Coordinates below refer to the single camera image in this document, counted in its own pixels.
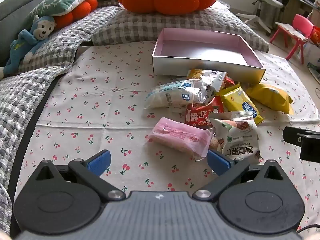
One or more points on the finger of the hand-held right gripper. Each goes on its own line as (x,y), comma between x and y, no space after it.
(307,142)

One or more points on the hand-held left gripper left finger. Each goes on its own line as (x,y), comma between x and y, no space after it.
(100,162)

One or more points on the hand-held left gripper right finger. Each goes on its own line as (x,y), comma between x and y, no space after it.
(218,162)

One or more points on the white pecan snack packet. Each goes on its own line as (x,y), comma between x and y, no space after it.
(237,140)

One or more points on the large red snack packet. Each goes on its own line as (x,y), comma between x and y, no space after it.
(200,116)

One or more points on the pink snack packet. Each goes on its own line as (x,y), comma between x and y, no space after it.
(175,133)

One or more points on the plain yellow snack packet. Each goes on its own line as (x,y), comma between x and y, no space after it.
(270,96)

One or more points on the yellow packet with blue label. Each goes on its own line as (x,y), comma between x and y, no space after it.
(236,100)

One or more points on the small red snack packet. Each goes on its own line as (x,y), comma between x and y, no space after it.
(228,82)

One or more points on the white blue snack packet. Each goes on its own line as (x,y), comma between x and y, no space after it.
(167,95)

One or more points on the white and orange cracker packet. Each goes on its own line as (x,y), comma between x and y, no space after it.
(212,77)

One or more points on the pink cardboard box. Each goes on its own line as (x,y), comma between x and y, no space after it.
(200,47)

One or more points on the cherry print bed sheet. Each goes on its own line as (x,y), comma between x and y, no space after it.
(100,105)

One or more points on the white bag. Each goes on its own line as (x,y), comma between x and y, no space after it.
(312,53)

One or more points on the grey checkered blanket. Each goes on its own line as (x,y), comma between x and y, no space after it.
(25,92)

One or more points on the small red bag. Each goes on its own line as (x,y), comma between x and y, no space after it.
(315,36)

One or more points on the printed paper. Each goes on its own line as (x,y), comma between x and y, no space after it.
(292,30)

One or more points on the pink plastic chair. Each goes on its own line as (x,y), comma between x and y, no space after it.
(302,22)

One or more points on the grey checkered pillow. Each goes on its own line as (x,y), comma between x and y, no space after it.
(140,27)

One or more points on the blue monkey plush toy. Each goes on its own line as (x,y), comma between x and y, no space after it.
(42,28)

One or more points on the small orange pumpkin cushion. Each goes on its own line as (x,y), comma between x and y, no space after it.
(80,10)

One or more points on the green leaf-print pillow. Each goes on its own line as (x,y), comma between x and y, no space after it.
(62,0)

